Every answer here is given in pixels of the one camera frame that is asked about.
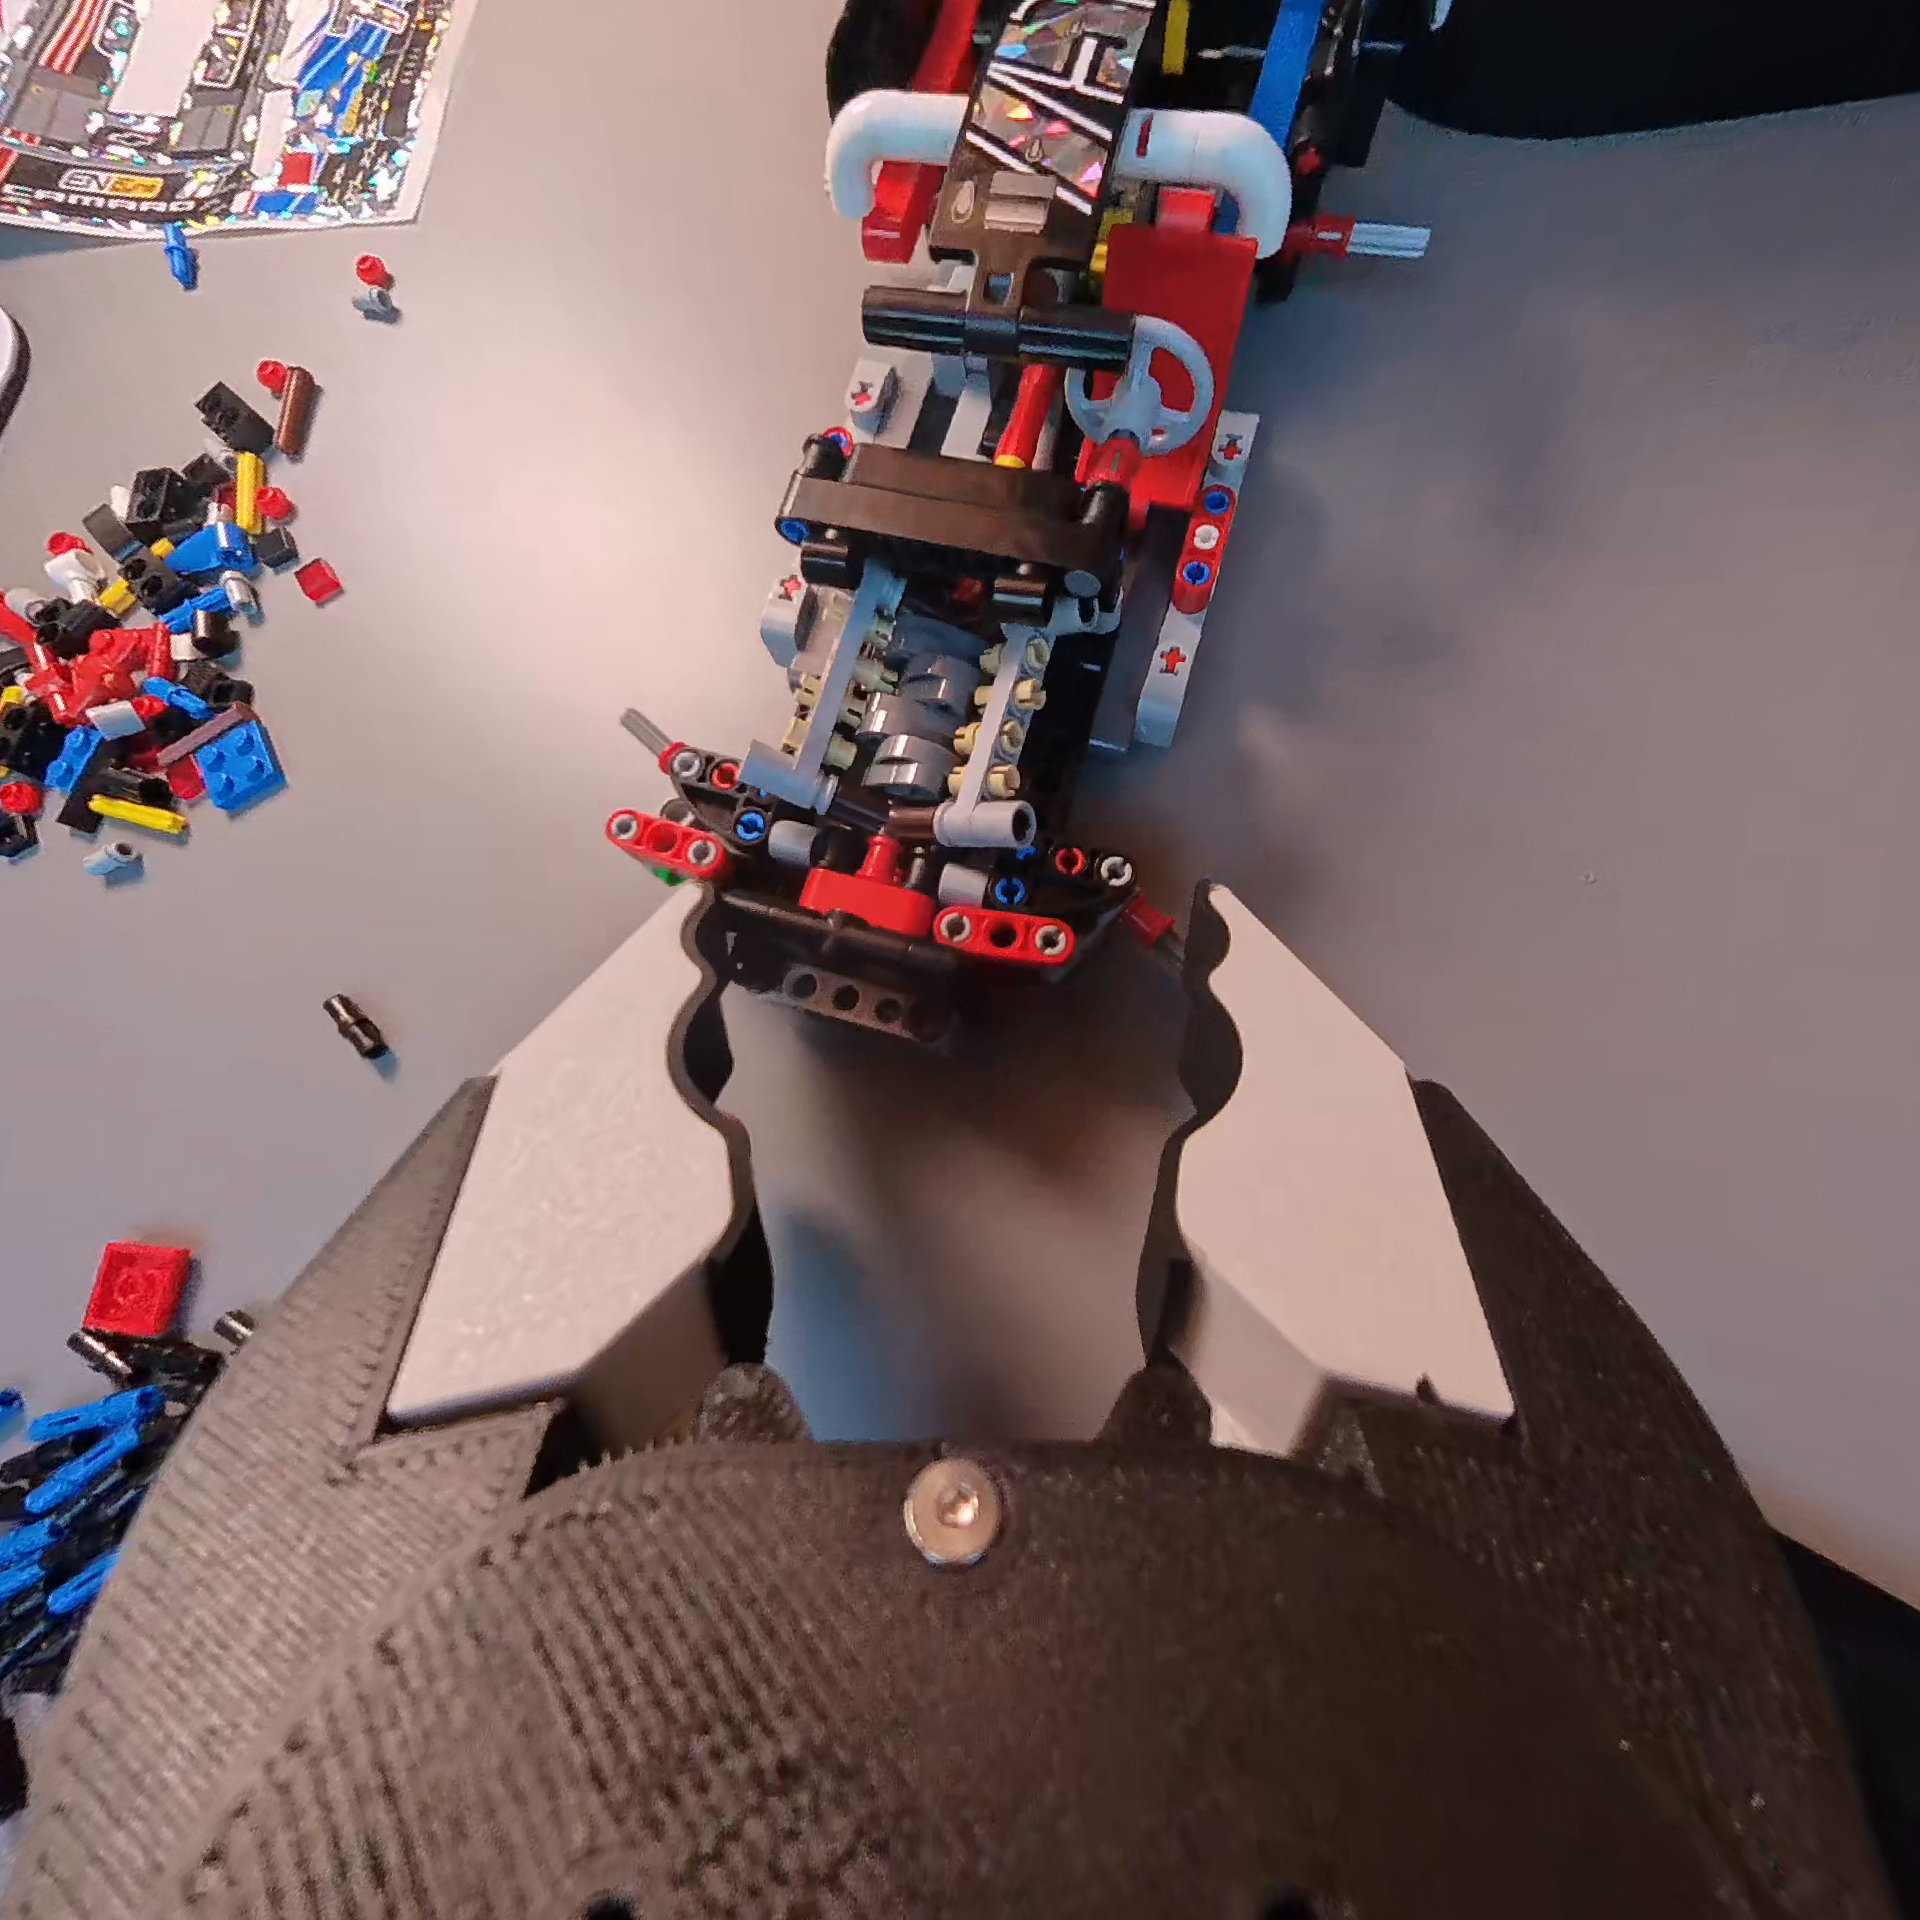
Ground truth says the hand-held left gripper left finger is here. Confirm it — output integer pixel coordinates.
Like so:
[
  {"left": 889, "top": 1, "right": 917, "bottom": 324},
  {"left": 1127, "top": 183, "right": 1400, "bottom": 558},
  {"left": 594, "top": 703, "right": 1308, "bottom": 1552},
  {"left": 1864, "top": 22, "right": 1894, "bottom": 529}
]
[{"left": 383, "top": 890, "right": 772, "bottom": 1425}]

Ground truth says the red square lego plate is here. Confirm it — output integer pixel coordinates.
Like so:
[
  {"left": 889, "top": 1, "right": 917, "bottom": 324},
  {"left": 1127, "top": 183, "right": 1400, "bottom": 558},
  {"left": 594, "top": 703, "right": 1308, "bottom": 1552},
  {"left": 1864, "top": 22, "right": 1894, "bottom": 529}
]
[{"left": 80, "top": 1239, "right": 196, "bottom": 1338}]

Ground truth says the pile of small lego pieces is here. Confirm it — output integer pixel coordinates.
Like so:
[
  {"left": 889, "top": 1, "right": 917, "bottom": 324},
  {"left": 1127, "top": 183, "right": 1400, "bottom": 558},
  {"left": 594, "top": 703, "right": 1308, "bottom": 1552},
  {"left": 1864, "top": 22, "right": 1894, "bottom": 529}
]
[{"left": 0, "top": 364, "right": 346, "bottom": 882}]

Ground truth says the black quilted armrest pad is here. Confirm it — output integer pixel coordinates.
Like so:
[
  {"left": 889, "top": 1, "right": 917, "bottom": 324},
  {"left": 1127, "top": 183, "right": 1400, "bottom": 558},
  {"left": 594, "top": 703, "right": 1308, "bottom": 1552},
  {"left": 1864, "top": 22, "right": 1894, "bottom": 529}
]
[{"left": 1408, "top": 0, "right": 1920, "bottom": 142}]

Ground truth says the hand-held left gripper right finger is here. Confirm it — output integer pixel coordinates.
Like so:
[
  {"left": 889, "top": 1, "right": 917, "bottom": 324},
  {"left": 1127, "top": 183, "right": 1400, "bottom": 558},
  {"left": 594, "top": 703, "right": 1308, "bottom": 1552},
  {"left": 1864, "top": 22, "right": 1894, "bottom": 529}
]
[{"left": 1141, "top": 879, "right": 1520, "bottom": 1454}]

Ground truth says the holographic sticker sheet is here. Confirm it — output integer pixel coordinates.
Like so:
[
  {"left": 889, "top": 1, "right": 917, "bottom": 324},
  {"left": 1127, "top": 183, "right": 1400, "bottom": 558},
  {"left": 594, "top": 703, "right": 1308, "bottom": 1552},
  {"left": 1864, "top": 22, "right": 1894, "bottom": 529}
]
[{"left": 0, "top": 0, "right": 479, "bottom": 237}]

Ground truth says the heap of blue black pins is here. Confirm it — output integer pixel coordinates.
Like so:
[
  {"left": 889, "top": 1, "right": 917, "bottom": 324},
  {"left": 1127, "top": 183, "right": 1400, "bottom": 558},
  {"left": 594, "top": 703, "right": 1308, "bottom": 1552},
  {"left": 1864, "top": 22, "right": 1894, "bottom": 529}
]
[{"left": 0, "top": 1304, "right": 260, "bottom": 1704}]

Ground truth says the lego race car model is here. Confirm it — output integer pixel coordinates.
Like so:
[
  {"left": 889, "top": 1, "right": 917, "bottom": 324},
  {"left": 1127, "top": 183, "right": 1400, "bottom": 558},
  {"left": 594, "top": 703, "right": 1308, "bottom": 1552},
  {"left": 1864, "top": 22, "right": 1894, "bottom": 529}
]
[{"left": 608, "top": 0, "right": 1440, "bottom": 1056}]

